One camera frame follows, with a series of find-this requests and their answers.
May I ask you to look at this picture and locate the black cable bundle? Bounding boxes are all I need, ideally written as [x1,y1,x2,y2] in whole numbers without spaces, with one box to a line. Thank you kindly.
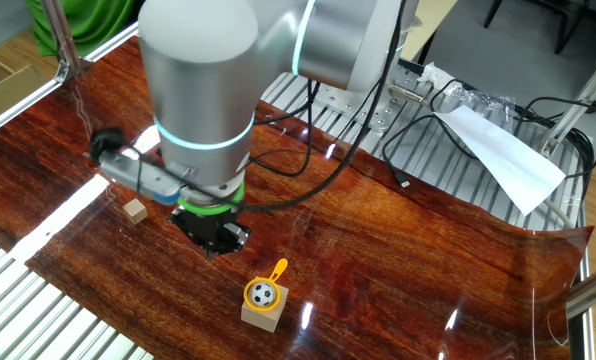
[515,96,596,201]

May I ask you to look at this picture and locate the small soccer ball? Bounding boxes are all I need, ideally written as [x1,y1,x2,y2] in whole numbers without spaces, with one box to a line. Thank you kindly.
[251,281,277,308]

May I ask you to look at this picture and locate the clear plastic bag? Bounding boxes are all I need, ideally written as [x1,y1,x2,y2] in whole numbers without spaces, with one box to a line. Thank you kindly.
[430,79,519,134]

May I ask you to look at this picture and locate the large wooden block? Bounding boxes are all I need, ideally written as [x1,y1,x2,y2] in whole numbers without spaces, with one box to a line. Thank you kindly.
[240,276,290,334]

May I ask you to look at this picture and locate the light grey cable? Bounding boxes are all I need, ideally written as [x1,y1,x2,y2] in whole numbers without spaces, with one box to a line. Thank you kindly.
[542,197,577,230]

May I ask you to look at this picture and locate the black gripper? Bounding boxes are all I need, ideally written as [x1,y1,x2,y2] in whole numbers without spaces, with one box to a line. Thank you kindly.
[167,208,252,259]

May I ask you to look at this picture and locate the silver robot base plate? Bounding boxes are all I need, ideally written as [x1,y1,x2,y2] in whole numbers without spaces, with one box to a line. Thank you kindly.
[312,69,422,134]

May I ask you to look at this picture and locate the brown cardboard box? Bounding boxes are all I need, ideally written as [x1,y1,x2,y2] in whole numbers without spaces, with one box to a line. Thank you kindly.
[0,47,44,130]

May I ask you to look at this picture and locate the green flange adapter ring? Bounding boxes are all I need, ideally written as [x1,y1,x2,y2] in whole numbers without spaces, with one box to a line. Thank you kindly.
[176,182,247,217]

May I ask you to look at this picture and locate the crumpled white tissue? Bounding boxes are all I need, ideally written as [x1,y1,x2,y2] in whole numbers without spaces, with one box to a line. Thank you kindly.
[416,61,457,92]

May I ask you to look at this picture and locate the silver cable connector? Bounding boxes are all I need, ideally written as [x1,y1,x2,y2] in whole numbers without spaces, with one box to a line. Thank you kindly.
[388,82,428,105]

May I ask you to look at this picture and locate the yellow bubble ring wand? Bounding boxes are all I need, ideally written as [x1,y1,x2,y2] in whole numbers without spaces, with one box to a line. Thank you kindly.
[242,257,289,313]

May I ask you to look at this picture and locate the black USB cable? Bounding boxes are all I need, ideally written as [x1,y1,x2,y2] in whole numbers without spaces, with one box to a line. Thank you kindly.
[380,113,479,190]

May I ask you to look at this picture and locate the glossy wood-grain mat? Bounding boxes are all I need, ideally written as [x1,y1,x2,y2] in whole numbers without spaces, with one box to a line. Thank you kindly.
[0,34,595,360]

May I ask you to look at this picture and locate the white paper sheet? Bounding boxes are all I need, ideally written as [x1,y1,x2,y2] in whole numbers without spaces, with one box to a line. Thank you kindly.
[433,104,567,217]

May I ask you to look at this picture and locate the black camera cable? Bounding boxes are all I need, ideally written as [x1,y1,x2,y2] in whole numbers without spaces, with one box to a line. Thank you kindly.
[87,0,409,212]

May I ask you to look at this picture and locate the small wooden cube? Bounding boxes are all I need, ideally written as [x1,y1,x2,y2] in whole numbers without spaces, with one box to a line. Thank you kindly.
[122,198,149,226]

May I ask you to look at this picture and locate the green cloth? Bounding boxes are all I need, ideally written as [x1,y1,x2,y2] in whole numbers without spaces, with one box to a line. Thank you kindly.
[25,0,144,59]

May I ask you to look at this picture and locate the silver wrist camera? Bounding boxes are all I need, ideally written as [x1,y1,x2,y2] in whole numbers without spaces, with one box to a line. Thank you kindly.
[97,149,197,206]

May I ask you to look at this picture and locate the aluminium frame post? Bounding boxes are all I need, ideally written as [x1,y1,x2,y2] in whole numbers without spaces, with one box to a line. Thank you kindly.
[565,259,596,321]
[540,49,596,157]
[40,0,92,84]

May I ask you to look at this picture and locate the black chair legs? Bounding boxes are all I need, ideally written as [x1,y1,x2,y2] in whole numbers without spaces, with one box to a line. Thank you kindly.
[482,0,596,56]

